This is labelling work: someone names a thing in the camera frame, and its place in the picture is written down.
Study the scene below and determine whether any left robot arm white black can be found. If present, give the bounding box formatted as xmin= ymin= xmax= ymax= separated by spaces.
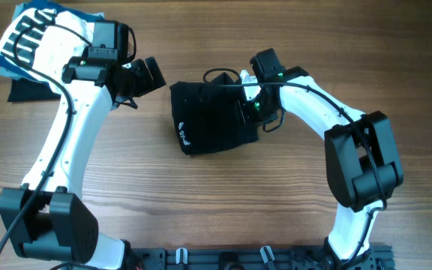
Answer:
xmin=0 ymin=57 xmax=166 ymax=269

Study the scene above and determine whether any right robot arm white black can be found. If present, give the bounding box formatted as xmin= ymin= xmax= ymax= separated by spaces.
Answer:
xmin=239 ymin=67 xmax=404 ymax=269

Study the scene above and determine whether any light grey folded garment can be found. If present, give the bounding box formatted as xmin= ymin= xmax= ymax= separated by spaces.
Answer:
xmin=0 ymin=3 xmax=104 ymax=82

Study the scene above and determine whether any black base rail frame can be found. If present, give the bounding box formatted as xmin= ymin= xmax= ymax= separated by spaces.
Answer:
xmin=129 ymin=245 xmax=395 ymax=270

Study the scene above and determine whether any white black printed folded shirt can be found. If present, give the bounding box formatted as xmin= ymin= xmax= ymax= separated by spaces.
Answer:
xmin=0 ymin=7 xmax=103 ymax=97

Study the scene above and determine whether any black folded garment bottom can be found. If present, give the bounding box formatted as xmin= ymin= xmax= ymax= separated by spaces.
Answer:
xmin=7 ymin=78 xmax=61 ymax=103

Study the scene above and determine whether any blue folded shirt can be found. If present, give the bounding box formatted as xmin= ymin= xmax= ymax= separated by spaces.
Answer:
xmin=0 ymin=0 xmax=104 ymax=82

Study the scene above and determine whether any black polo shirt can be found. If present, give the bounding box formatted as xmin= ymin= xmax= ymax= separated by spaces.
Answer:
xmin=169 ymin=73 xmax=258 ymax=155

